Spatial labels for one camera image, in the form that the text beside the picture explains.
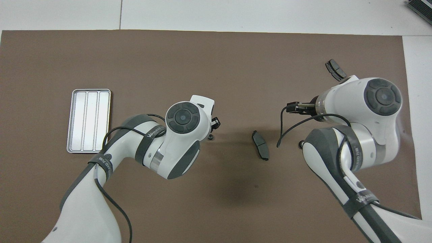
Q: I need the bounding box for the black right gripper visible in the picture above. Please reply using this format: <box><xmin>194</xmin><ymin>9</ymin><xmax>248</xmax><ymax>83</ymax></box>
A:
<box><xmin>286</xmin><ymin>101</ymin><xmax>319</xmax><ymax>117</ymax></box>

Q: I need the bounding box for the silver metal tray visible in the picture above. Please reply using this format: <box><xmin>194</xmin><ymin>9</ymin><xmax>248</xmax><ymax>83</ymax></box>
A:
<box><xmin>67</xmin><ymin>89</ymin><xmax>111</xmax><ymax>154</ymax></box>

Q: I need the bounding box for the dark grey brake pad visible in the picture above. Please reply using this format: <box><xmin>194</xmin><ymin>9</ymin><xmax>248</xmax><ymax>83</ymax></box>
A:
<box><xmin>325</xmin><ymin>59</ymin><xmax>347</xmax><ymax>82</ymax></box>
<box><xmin>251</xmin><ymin>130</ymin><xmax>270</xmax><ymax>161</ymax></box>

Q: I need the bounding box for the brown paper mat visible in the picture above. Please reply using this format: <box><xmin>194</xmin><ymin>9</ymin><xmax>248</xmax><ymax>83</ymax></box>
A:
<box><xmin>0</xmin><ymin>30</ymin><xmax>424</xmax><ymax>243</ymax></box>

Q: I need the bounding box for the grey ribbed metal block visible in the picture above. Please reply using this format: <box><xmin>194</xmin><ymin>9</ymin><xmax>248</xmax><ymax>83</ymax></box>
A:
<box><xmin>407</xmin><ymin>0</ymin><xmax>432</xmax><ymax>26</ymax></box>

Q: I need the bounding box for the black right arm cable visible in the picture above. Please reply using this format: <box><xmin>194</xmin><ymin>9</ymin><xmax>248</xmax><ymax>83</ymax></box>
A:
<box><xmin>277</xmin><ymin>105</ymin><xmax>352</xmax><ymax>148</ymax></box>

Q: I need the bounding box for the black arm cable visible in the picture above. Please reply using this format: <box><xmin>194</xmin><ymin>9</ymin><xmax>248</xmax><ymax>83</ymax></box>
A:
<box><xmin>277</xmin><ymin>105</ymin><xmax>352</xmax><ymax>148</ymax></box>
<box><xmin>94</xmin><ymin>114</ymin><xmax>166</xmax><ymax>243</ymax></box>

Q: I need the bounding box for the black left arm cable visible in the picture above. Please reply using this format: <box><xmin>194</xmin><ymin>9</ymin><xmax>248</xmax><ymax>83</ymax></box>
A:
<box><xmin>94</xmin><ymin>114</ymin><xmax>166</xmax><ymax>243</ymax></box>

